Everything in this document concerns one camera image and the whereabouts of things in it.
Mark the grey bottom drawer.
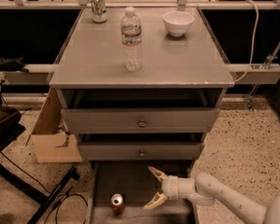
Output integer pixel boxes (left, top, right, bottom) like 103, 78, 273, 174
86, 161, 196, 224

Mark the white hanging cable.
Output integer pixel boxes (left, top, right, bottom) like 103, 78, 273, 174
233, 0, 259, 84

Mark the black chair base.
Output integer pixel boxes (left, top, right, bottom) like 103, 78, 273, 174
0, 106, 79, 224

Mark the grey top drawer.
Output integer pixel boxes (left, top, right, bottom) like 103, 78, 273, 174
58, 89, 218, 134

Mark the grey drawer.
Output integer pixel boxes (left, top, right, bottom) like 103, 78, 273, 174
58, 89, 218, 134
86, 161, 196, 224
78, 133, 203, 161

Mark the grey middle drawer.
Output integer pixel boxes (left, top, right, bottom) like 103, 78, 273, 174
78, 133, 203, 161

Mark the clear plastic water bottle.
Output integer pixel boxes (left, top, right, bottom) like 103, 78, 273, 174
120, 7, 142, 71

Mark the green white soda can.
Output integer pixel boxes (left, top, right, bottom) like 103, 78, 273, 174
90, 0, 106, 23

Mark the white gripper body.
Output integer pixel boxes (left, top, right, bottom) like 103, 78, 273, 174
161, 175, 195, 200

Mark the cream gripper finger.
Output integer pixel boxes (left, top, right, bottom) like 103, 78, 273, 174
148, 166, 167, 182
144, 192, 167, 210

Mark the black floor cable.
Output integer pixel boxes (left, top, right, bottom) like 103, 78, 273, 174
0, 152, 89, 224

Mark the grey drawer cabinet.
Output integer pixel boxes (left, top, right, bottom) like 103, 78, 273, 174
48, 7, 235, 224

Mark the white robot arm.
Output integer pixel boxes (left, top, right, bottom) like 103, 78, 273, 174
144, 166, 280, 224

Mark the black bag on rail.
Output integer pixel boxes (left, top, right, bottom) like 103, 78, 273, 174
0, 57, 29, 73

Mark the red coke can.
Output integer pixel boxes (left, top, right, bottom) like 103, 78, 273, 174
110, 193, 125, 215

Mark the cardboard box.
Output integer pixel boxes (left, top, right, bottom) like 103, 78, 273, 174
31, 89, 82, 163

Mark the metal railing frame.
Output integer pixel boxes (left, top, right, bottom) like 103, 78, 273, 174
0, 0, 280, 86

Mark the white ceramic bowl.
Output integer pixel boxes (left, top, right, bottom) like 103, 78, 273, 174
162, 11, 194, 37

